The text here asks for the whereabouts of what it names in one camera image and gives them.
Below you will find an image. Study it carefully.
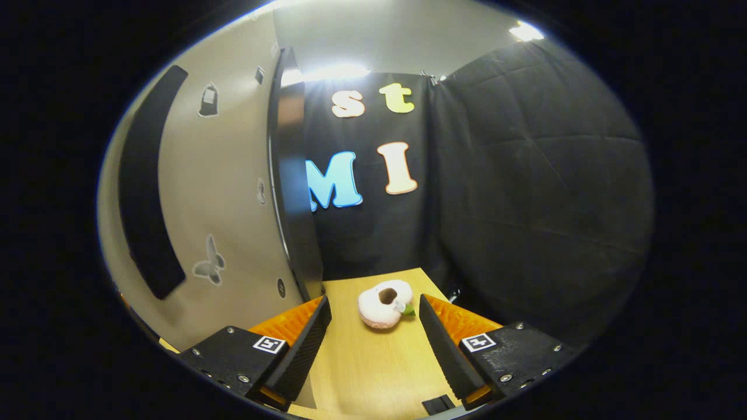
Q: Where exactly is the pink white plush toy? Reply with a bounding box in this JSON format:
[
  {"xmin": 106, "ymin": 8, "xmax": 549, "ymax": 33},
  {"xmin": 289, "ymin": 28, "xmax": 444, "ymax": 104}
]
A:
[{"xmin": 358, "ymin": 279, "xmax": 416, "ymax": 330}]

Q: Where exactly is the black backdrop cloth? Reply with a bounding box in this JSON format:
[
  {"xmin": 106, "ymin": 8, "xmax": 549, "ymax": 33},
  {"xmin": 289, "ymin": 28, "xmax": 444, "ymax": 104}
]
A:
[{"xmin": 303, "ymin": 38, "xmax": 654, "ymax": 345}]

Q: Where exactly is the white cabinet door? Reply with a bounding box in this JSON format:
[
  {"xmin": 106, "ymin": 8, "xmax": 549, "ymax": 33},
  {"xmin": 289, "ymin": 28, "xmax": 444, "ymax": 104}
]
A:
[{"xmin": 98, "ymin": 10, "xmax": 304, "ymax": 352}]

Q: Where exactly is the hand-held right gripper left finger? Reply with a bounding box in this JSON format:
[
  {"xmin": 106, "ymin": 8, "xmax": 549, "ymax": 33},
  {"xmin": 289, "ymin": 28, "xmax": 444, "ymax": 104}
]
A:
[{"xmin": 178, "ymin": 295, "xmax": 332, "ymax": 412}]

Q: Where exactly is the black door handle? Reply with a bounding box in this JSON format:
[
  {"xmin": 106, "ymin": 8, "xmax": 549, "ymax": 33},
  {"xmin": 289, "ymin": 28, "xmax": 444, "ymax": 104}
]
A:
[{"xmin": 118, "ymin": 65, "xmax": 189, "ymax": 300}]

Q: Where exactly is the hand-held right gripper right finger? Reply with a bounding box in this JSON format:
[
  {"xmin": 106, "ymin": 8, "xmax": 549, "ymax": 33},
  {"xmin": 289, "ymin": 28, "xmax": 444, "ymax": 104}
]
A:
[{"xmin": 419, "ymin": 293, "xmax": 578, "ymax": 412}]

